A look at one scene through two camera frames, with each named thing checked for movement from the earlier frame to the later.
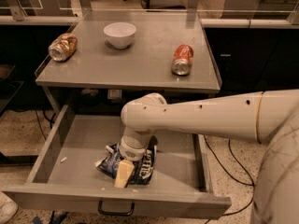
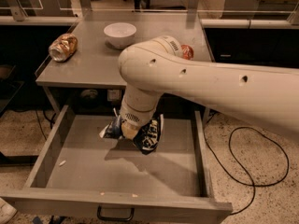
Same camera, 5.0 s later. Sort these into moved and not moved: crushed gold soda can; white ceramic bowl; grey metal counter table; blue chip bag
Moved: blue chip bag
Not moved: white ceramic bowl; grey metal counter table; crushed gold soda can
